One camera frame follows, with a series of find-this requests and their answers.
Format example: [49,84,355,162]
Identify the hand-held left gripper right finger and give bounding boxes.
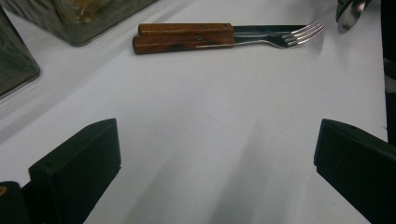
[313,118,396,224]

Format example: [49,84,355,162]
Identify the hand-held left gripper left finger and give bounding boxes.
[28,118,121,224]

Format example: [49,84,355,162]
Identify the metal spoon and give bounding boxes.
[336,4,363,35]

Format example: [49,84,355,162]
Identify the smoky transparent plastic bin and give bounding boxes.
[0,6,41,98]
[0,0,158,47]

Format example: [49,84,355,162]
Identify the wooden-handled knife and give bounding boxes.
[137,22,308,35]

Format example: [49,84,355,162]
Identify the wooden-handled fork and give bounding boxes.
[132,20,327,56]

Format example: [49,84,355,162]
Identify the white table cover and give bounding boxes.
[0,0,389,224]

